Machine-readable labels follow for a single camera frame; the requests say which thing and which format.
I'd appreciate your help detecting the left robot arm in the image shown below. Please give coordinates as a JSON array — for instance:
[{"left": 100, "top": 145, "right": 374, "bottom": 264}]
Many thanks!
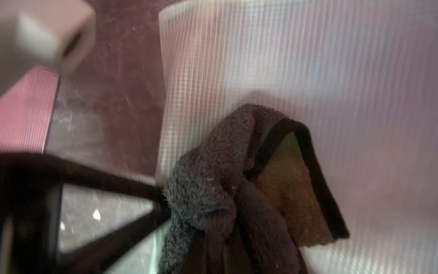
[{"left": 1, "top": 1, "right": 96, "bottom": 94}]

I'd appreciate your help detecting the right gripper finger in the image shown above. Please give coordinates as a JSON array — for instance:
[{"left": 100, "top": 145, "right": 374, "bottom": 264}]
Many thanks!
[{"left": 1, "top": 153, "right": 170, "bottom": 274}]

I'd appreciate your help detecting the pink mesh document bag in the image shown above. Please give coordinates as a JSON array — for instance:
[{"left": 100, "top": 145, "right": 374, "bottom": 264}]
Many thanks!
[{"left": 1, "top": 66, "right": 59, "bottom": 153}]

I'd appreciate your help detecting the dark grey cloth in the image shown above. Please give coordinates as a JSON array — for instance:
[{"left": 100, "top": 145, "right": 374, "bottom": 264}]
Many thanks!
[{"left": 159, "top": 104, "right": 350, "bottom": 274}]

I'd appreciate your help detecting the green mesh document bag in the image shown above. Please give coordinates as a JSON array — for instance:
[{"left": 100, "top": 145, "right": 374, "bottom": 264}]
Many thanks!
[{"left": 156, "top": 1, "right": 438, "bottom": 274}]

